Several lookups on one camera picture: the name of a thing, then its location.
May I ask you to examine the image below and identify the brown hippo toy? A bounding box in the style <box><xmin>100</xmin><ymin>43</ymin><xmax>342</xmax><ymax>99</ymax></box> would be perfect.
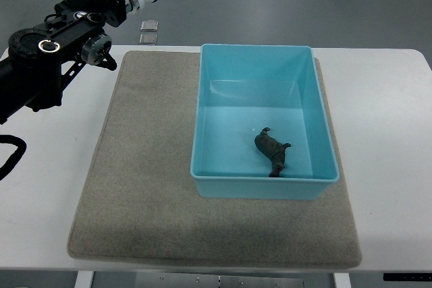
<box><xmin>254</xmin><ymin>127</ymin><xmax>291</xmax><ymax>177</ymax></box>

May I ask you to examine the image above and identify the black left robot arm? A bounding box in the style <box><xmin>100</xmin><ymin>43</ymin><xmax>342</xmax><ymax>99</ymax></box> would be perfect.
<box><xmin>1</xmin><ymin>0</ymin><xmax>156</xmax><ymax>123</ymax></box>

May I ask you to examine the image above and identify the blue plastic box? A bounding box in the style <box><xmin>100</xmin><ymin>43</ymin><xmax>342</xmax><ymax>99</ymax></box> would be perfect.
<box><xmin>190</xmin><ymin>44</ymin><xmax>340</xmax><ymax>200</ymax></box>

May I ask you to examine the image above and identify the upper silver floor plate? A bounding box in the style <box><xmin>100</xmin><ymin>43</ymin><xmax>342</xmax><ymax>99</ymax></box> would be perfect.
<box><xmin>140</xmin><ymin>20</ymin><xmax>159</xmax><ymax>32</ymax></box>

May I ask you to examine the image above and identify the silver floor plate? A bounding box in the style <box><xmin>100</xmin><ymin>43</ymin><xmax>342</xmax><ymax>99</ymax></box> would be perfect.
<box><xmin>139</xmin><ymin>33</ymin><xmax>158</xmax><ymax>46</ymax></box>
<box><xmin>140</xmin><ymin>20</ymin><xmax>159</xmax><ymax>32</ymax></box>

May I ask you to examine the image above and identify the lower silver floor plate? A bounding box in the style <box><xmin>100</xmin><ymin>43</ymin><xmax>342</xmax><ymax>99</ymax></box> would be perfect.
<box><xmin>139</xmin><ymin>33</ymin><xmax>158</xmax><ymax>46</ymax></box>

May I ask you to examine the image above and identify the grey felt mat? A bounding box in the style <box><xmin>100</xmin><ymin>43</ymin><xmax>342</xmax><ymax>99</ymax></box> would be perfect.
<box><xmin>67</xmin><ymin>51</ymin><xmax>362</xmax><ymax>269</ymax></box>

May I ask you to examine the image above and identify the black table control panel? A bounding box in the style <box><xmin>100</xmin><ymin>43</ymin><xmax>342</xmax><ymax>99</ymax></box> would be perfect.
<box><xmin>383</xmin><ymin>272</ymin><xmax>432</xmax><ymax>282</ymax></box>

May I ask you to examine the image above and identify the metal table frame plate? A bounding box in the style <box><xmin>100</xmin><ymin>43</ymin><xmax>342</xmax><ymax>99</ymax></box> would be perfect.
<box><xmin>134</xmin><ymin>272</ymin><xmax>304</xmax><ymax>288</ymax></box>

